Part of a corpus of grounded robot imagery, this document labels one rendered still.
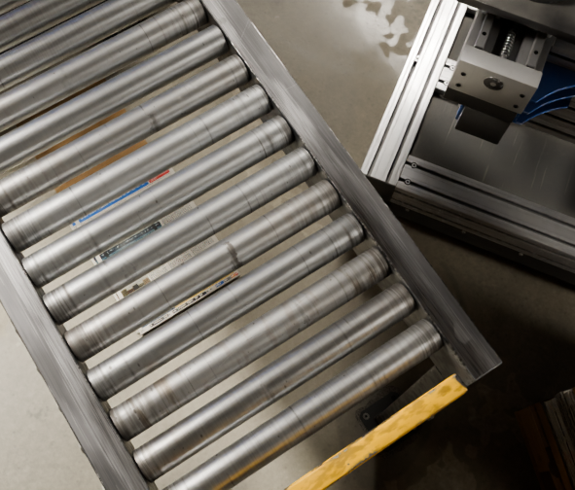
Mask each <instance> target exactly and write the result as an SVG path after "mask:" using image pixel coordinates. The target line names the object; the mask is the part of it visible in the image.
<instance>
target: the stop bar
mask: <svg viewBox="0 0 575 490"><path fill-rule="evenodd" d="M467 392H468V388H467V387H466V385H465V384H464V382H463V381H462V380H461V378H460V377H459V375H458V374H456V373H455V374H453V375H452V376H450V377H449V378H447V379H446V380H444V381H443V382H441V383H440V384H438V385H437V386H435V387H434V388H432V389H431V390H430V391H428V392H427V393H425V394H424V395H422V396H421V397H419V398H418V399H416V400H415V401H413V402H411V403H410V404H408V405H407V406H406V407H404V408H403V409H401V410H400V411H398V412H397V413H395V414H394V415H392V416H391V417H389V418H388V419H386V420H385V421H383V422H382V423H381V424H379V425H378V426H376V427H375V428H373V429H372V430H370V431H369V432H367V433H366V434H364V435H363V436H361V437H360V438H358V439H357V440H355V441H354V442H352V443H351V444H350V445H349V446H347V447H346V448H344V449H343V450H341V451H340V452H338V453H337V454H335V455H334V456H332V457H331V458H330V459H328V460H327V461H325V462H324V463H322V464H321V465H319V466H318V467H316V468H315V469H313V470H312V471H310V472H308V473H307V474H306V475H304V476H303V477H301V478H300V479H298V480H297V481H295V482H294V483H292V484H291V485H289V486H288V487H286V488H285V489H283V490H325V489H327V488H328V487H330V486H331V485H333V484H334V483H336V482H337V481H339V480H340V479H341V478H343V477H344V476H346V475H347V474H349V473H351V472H352V471H353V470H355V469H356V468H358V467H359V466H361V465H362V464H364V463H365V462H367V461H368V460H369V459H371V458H372V457H374V456H375V455H377V454H378V453H379V452H380V451H382V450H383V449H384V448H386V447H387V446H389V445H390V444H392V443H393V442H395V441H396V440H398V439H399V438H401V437H402V436H404V435H405V434H407V433H408V432H410V431H411V430H412V429H414V428H415V427H417V426H418V425H420V424H421V423H423V422H424V421H426V420H428V421H430V420H431V419H433V418H434V416H433V415H434V414H436V413H437V412H439V411H440V410H442V409H443V408H444V407H446V406H447V405H449V404H450V403H452V402H454V401H455V400H457V399H458V398H459V397H461V396H462V395H464V394H465V393H467Z"/></svg>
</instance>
